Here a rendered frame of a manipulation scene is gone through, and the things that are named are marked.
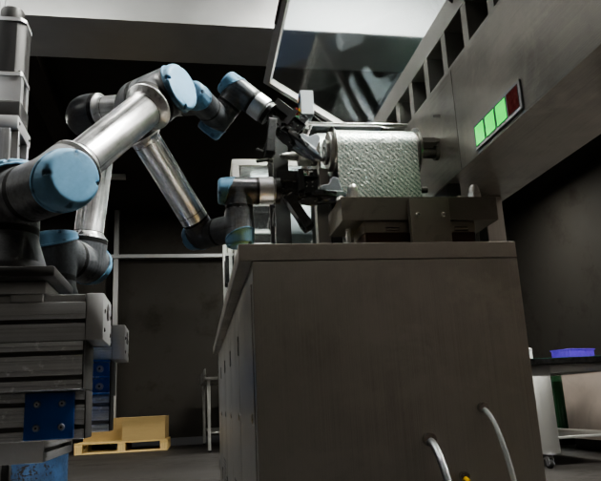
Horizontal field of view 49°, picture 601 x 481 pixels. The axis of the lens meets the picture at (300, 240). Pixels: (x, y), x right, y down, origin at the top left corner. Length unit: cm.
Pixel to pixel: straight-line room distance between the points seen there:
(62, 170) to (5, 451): 57
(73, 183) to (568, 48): 98
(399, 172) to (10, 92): 103
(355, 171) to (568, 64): 69
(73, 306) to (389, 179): 95
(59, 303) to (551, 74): 107
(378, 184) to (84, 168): 85
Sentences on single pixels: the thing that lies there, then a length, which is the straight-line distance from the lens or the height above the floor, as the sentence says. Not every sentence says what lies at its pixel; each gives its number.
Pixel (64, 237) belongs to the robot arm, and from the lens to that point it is 190.
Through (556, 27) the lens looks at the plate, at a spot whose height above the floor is 125.
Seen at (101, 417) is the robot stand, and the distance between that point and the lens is 180.
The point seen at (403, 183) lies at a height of 113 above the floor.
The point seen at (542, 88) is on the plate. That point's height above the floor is 116.
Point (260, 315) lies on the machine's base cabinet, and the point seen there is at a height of 74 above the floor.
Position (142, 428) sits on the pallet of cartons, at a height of 31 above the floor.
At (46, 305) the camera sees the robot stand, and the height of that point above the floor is 75.
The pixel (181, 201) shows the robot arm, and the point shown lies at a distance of 176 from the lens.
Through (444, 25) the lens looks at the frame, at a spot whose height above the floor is 159.
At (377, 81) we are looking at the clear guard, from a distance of 255.
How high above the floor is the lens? 55
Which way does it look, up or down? 14 degrees up
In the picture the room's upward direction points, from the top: 3 degrees counter-clockwise
